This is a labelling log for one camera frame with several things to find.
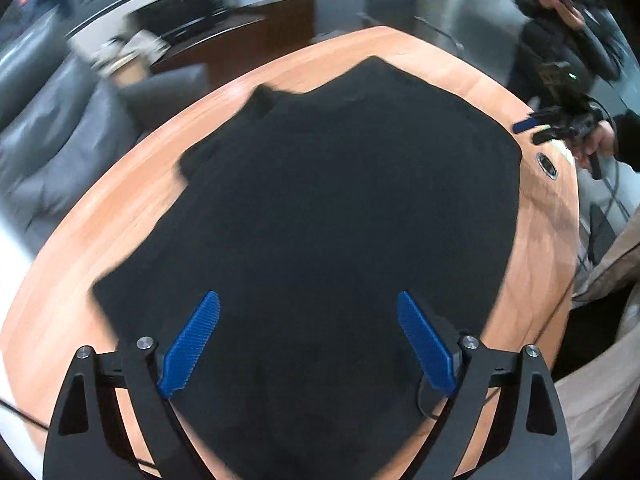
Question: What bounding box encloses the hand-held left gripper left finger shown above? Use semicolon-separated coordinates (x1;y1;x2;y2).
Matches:
42;290;221;480

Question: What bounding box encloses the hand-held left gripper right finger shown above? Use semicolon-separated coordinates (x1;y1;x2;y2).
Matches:
396;290;573;480

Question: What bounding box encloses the black fleece jacket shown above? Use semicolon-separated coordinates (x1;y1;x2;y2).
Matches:
90;55;524;480

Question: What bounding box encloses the beige clothes pile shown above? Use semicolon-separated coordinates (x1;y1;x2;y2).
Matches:
89;29;172;79

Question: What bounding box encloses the person's right hand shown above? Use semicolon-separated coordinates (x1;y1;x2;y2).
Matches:
570;120;619;169

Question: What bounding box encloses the person's beige clothing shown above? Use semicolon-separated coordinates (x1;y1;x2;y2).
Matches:
551;230;640;480

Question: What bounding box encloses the grey leather armchair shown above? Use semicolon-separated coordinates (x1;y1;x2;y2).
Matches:
0;10;209;242

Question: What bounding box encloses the dark wooden cabinet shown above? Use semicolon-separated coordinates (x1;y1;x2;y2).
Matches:
150;0;317;92

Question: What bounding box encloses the black microwave oven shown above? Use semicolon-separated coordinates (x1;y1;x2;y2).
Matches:
136;0;227;45

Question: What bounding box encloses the table cable grommet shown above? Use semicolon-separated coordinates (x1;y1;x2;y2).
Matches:
535;152;561;177

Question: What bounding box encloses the black cable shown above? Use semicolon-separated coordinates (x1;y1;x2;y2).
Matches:
0;372;453;468

